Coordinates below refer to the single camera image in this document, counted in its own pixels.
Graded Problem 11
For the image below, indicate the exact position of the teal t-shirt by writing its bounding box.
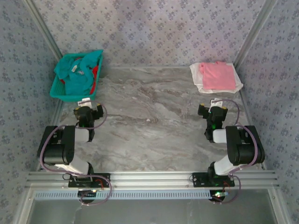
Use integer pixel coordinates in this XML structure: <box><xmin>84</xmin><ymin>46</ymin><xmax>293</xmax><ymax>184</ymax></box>
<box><xmin>54</xmin><ymin>50</ymin><xmax>104</xmax><ymax>96</ymax></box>

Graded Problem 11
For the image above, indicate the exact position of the teal plastic basket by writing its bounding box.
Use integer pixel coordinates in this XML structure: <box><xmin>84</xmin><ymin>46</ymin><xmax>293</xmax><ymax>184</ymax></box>
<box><xmin>49</xmin><ymin>49</ymin><xmax>105</xmax><ymax>102</ymax></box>

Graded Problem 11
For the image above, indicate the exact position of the folded pink t-shirt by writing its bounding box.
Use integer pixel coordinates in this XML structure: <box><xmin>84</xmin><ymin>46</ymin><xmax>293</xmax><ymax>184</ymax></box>
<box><xmin>198</xmin><ymin>61</ymin><xmax>236</xmax><ymax>91</ymax></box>

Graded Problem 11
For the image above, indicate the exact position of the folded white t-shirt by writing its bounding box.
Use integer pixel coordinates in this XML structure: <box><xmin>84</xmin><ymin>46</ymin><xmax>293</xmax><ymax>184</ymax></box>
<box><xmin>189</xmin><ymin>62</ymin><xmax>244</xmax><ymax>94</ymax></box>

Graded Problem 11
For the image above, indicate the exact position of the red t-shirt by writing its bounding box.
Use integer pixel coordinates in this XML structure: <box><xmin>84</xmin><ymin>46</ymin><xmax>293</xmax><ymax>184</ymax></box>
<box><xmin>59</xmin><ymin>57</ymin><xmax>99</xmax><ymax>93</ymax></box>

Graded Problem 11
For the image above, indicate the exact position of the black controller board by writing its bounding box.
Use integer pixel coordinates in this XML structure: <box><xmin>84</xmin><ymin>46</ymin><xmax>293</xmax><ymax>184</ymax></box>
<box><xmin>78</xmin><ymin>190</ymin><xmax>98</xmax><ymax>202</ymax></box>
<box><xmin>209</xmin><ymin>190</ymin><xmax>228</xmax><ymax>202</ymax></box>

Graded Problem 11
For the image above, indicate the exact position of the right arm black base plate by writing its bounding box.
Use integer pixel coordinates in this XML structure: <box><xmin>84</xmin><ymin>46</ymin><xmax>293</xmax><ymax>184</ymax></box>
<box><xmin>192</xmin><ymin>172</ymin><xmax>235</xmax><ymax>188</ymax></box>

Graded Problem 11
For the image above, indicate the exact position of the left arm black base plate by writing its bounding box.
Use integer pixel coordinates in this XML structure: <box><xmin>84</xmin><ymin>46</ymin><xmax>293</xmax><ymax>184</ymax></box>
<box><xmin>68</xmin><ymin>173</ymin><xmax>111</xmax><ymax>188</ymax></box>

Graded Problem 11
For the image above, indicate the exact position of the aluminium corner post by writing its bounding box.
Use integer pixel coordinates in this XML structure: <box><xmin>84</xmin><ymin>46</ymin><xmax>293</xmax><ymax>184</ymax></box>
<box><xmin>233</xmin><ymin>0</ymin><xmax>278</xmax><ymax>67</ymax></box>
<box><xmin>23</xmin><ymin>0</ymin><xmax>63</xmax><ymax>58</ymax></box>

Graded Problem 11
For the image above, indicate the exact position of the aluminium mounting rail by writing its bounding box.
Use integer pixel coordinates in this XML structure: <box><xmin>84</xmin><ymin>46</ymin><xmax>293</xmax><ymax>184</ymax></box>
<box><xmin>25</xmin><ymin>171</ymin><xmax>280</xmax><ymax>189</ymax></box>

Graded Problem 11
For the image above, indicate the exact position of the grey slotted cable duct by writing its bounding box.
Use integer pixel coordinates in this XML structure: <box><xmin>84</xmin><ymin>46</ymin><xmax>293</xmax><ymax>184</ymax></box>
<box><xmin>34</xmin><ymin>189</ymin><xmax>211</xmax><ymax>201</ymax></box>

